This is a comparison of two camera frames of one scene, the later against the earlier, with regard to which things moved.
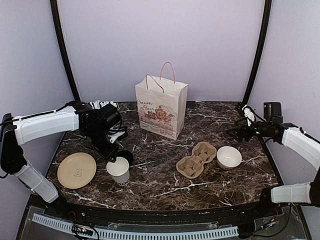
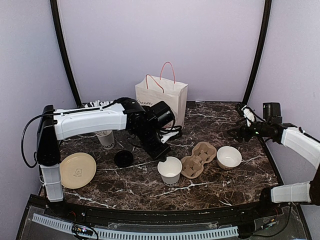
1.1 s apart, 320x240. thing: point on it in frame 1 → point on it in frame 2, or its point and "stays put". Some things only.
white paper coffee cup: (120, 170) → (170, 170)
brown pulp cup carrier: (192, 166) stays put
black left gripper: (108, 154) → (156, 154)
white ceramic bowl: (228, 157) stays put
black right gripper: (240, 129) stays put
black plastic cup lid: (128, 155) stays put
